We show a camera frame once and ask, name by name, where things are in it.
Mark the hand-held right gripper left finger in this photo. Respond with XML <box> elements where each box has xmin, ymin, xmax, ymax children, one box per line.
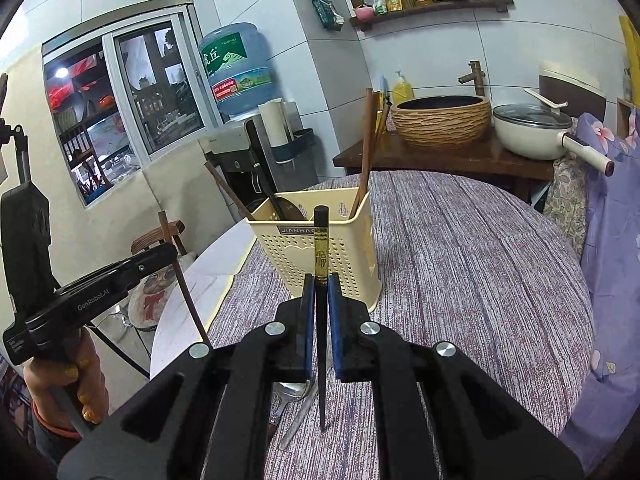
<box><xmin>57</xmin><ymin>272</ymin><xmax>317</xmax><ymax>480</ymax></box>

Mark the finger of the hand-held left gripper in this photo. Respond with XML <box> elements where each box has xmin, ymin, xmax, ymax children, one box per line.
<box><xmin>112</xmin><ymin>243</ymin><xmax>179</xmax><ymax>282</ymax></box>

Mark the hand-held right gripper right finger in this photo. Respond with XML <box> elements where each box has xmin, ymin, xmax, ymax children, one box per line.
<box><xmin>327</xmin><ymin>272</ymin><xmax>586</xmax><ymax>480</ymax></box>

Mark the cream perforated utensil holder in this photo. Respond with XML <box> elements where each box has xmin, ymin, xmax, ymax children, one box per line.
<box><xmin>245</xmin><ymin>187</ymin><xmax>383</xmax><ymax>313</ymax></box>

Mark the black chopstick with gold band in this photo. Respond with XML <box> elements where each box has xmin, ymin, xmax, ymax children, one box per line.
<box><xmin>312</xmin><ymin>205</ymin><xmax>331</xmax><ymax>433</ymax></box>

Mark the person's left hand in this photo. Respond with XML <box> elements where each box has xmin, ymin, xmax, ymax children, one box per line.
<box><xmin>25</xmin><ymin>331</ymin><xmax>109</xmax><ymax>431</ymax></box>

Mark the wooden chair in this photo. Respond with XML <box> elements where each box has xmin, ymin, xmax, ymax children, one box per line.
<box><xmin>131</xmin><ymin>220</ymin><xmax>187</xmax><ymax>261</ymax></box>

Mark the cartoon chair cushion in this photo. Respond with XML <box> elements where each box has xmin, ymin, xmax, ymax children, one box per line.
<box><xmin>127</xmin><ymin>255</ymin><xmax>198</xmax><ymax>333</ymax></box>

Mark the metal spoon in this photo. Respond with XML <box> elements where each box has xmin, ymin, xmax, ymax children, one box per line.
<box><xmin>270</xmin><ymin>381</ymin><xmax>311</xmax><ymax>441</ymax></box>

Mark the black device on stand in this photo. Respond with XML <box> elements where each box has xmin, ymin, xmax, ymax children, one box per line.
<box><xmin>0</xmin><ymin>72</ymin><xmax>53</xmax><ymax>321</ymax></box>

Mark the clear plastic spoon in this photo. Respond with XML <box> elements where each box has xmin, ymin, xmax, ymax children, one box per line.
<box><xmin>277</xmin><ymin>360</ymin><xmax>333</xmax><ymax>451</ymax></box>

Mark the water dispenser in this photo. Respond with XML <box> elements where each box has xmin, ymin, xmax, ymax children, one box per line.
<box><xmin>200</xmin><ymin>115</ymin><xmax>321</xmax><ymax>216</ymax></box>

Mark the purple woven tablecloth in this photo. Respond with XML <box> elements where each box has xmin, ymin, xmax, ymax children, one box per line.
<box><xmin>205</xmin><ymin>170</ymin><xmax>596</xmax><ymax>480</ymax></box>

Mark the window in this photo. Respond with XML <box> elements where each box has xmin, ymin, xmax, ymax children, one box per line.
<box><xmin>42</xmin><ymin>2</ymin><xmax>223</xmax><ymax>208</ymax></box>

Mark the thick brown wooden stick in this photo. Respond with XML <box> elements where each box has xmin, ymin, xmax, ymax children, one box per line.
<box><xmin>347</xmin><ymin>87</ymin><xmax>375</xmax><ymax>218</ymax></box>

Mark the dark wooden counter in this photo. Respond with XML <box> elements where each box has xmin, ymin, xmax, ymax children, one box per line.
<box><xmin>332</xmin><ymin>127</ymin><xmax>556</xmax><ymax>201</ymax></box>

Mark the blue water jug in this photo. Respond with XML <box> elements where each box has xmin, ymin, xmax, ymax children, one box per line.
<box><xmin>197</xmin><ymin>21</ymin><xmax>276</xmax><ymax>117</ymax></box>

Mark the wicker-pattern wash basin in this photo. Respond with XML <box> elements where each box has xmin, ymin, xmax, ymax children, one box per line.
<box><xmin>390</xmin><ymin>94</ymin><xmax>493</xmax><ymax>148</ymax></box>

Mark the yellow soap bottle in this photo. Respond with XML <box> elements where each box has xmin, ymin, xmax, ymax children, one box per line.
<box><xmin>391</xmin><ymin>70</ymin><xmax>415</xmax><ymax>106</ymax></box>

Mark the patterned cushion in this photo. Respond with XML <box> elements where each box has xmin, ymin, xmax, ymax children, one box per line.
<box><xmin>542</xmin><ymin>155</ymin><xmax>588</xmax><ymax>261</ymax></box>

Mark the white pan with glass lid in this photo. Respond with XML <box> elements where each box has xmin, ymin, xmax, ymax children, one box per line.
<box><xmin>492</xmin><ymin>103</ymin><xmax>614</xmax><ymax>177</ymax></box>

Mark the purple floral cloth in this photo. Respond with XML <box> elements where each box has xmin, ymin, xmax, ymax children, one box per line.
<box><xmin>570</xmin><ymin>110</ymin><xmax>640</xmax><ymax>471</ymax></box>

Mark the brass faucet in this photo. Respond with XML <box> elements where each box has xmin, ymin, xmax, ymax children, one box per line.
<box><xmin>457</xmin><ymin>60</ymin><xmax>487</xmax><ymax>97</ymax></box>

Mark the green snack packet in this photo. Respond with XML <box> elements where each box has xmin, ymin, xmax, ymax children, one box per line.
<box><xmin>310</xmin><ymin>0</ymin><xmax>346</xmax><ymax>32</ymax></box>

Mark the white and brown appliance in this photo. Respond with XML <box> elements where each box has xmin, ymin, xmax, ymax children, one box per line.
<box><xmin>537</xmin><ymin>60</ymin><xmax>607</xmax><ymax>121</ymax></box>

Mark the yellow package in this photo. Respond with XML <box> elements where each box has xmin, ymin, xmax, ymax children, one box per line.
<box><xmin>618</xmin><ymin>15</ymin><xmax>640</xmax><ymax>101</ymax></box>

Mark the teal wall holder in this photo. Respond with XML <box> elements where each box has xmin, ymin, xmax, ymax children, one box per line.
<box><xmin>272</xmin><ymin>128</ymin><xmax>317</xmax><ymax>166</ymax></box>

